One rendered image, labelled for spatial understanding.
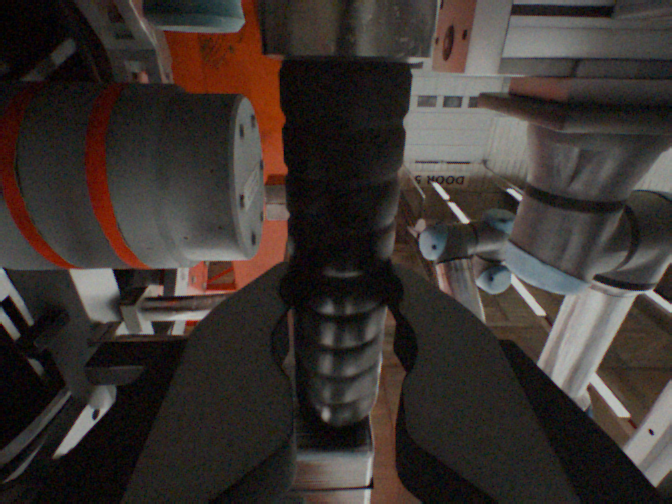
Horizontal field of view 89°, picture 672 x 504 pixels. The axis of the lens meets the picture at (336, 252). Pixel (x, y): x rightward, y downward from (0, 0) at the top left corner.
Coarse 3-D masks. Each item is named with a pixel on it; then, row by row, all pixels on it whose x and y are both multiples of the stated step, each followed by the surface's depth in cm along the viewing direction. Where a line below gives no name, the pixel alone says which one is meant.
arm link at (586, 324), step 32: (640, 192) 50; (640, 224) 46; (640, 256) 47; (608, 288) 52; (640, 288) 51; (576, 320) 58; (608, 320) 56; (544, 352) 67; (576, 352) 60; (576, 384) 63
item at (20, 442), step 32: (0, 0) 37; (32, 0) 37; (0, 32) 39; (32, 32) 39; (64, 32) 40; (0, 64) 42; (32, 64) 37; (64, 64) 42; (0, 288) 33; (0, 320) 33; (32, 320) 36; (0, 352) 35; (0, 384) 38; (32, 384) 38; (64, 384) 38; (0, 416) 35; (32, 416) 35; (0, 448) 31
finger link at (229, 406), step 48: (288, 288) 11; (192, 336) 8; (240, 336) 9; (288, 336) 10; (192, 384) 7; (240, 384) 7; (288, 384) 7; (192, 432) 6; (240, 432) 6; (288, 432) 6; (144, 480) 6; (192, 480) 6; (240, 480) 6; (288, 480) 7
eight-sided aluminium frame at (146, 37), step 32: (96, 0) 38; (128, 0) 37; (96, 32) 40; (128, 32) 41; (160, 32) 43; (128, 64) 44; (160, 64) 44; (64, 416) 34; (96, 416) 37; (64, 448) 32; (32, 480) 28
